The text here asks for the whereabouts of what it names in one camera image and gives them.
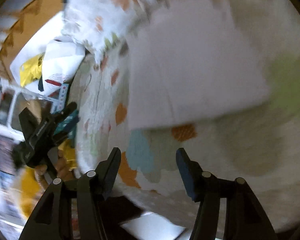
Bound white plastic bag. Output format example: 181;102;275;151
10;11;85;95

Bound yellow plastic bag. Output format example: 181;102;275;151
19;53;45;87

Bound quilted heart pattern bedspread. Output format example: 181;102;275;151
70;0;300;232

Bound dotted light blue box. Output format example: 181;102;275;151
49;83;69;114

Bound mustard yellow garment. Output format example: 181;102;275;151
11;139;77;219

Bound pale lilac towel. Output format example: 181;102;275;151
127;0;270;130

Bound white floral pillow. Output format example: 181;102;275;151
62;0;159;64

